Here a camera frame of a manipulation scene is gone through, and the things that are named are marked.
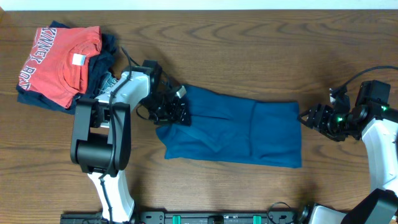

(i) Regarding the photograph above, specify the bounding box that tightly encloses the teal blue t-shirt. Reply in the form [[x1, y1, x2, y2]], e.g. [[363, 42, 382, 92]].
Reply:
[[156, 85, 302, 168]]

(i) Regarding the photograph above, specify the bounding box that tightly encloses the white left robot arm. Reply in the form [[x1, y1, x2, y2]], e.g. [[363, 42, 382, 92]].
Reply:
[[70, 60, 191, 223]]

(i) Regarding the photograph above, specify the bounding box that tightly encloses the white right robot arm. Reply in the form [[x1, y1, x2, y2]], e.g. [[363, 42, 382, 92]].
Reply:
[[298, 90, 397, 223]]

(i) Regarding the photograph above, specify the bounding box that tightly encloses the frayed denim garment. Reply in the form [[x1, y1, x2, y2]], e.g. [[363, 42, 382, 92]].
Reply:
[[98, 71, 118, 95]]

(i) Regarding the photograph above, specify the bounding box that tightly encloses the navy folded garment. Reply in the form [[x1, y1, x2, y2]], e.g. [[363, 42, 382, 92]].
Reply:
[[16, 21, 117, 114]]

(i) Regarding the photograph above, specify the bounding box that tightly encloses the red folded t-shirt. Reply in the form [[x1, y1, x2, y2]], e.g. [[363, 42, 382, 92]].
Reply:
[[18, 26, 102, 108]]

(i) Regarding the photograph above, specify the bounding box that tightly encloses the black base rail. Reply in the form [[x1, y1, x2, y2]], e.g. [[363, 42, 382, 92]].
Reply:
[[60, 203, 312, 224]]

